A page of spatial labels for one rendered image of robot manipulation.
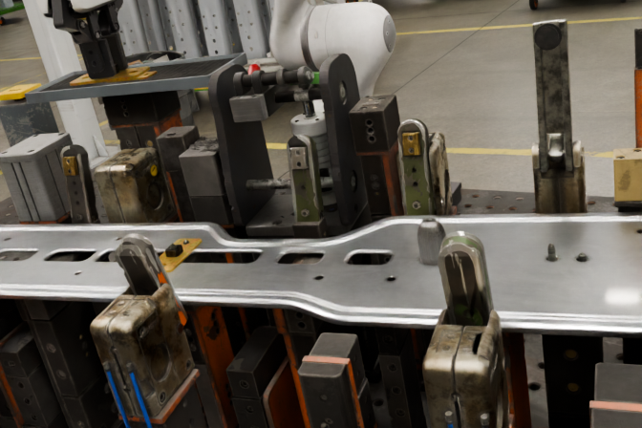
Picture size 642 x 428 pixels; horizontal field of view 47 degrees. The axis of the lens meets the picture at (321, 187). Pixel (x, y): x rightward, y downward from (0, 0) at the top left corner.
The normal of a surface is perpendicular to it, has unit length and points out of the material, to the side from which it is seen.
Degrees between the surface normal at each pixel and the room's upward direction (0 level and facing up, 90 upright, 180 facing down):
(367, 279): 0
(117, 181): 90
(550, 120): 81
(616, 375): 0
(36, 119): 90
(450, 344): 0
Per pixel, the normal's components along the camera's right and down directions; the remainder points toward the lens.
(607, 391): -0.18, -0.91
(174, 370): 0.93, -0.03
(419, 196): -0.36, 0.22
